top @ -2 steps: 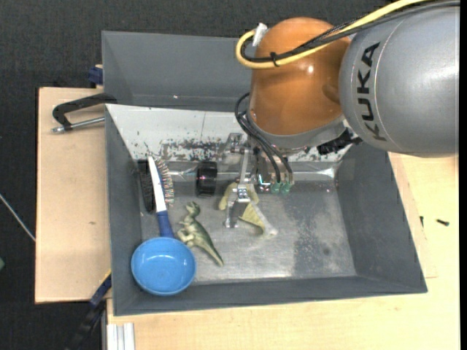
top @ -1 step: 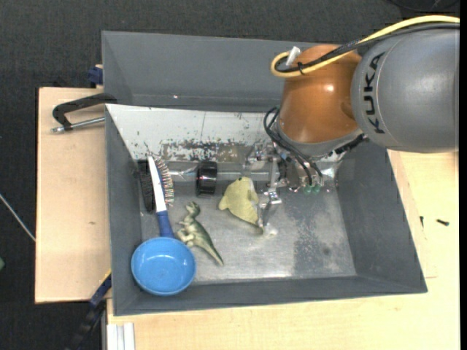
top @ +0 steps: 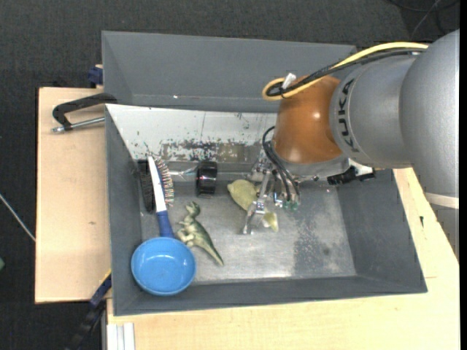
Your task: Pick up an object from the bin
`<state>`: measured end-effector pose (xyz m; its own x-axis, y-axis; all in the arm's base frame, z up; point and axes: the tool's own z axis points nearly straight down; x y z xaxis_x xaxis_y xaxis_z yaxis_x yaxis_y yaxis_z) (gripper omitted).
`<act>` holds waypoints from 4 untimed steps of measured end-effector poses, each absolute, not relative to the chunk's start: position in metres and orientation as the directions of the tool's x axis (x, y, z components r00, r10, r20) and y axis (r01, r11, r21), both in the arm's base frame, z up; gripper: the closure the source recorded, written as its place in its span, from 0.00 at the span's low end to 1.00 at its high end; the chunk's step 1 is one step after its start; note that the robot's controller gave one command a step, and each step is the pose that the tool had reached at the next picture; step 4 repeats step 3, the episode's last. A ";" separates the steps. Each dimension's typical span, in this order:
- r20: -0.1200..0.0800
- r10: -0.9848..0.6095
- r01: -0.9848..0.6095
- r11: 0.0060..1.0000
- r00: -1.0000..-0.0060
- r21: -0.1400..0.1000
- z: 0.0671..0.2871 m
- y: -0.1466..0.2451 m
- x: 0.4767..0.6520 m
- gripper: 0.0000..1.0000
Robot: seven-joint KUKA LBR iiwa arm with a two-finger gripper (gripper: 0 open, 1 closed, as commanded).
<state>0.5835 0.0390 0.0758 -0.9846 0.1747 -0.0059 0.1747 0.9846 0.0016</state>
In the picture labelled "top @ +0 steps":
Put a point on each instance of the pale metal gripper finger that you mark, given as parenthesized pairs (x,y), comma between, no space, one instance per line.
(248,222)
(259,210)

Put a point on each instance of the pale yellow-green toy fruit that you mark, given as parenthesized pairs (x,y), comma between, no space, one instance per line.
(242,193)

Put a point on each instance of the pale wood board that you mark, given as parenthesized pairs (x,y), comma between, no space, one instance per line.
(71,202)

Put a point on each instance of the green toy dinosaur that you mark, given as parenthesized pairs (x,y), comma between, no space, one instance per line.
(195,232)

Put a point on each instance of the black cylinder on white bracket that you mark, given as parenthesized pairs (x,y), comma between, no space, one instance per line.
(346,176)

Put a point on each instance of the grey metal bin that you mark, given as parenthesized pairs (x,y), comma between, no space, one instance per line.
(255,257)

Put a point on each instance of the blue bowl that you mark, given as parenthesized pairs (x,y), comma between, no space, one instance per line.
(162,266)

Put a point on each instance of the black tape roll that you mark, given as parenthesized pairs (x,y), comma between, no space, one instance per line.
(207,179)

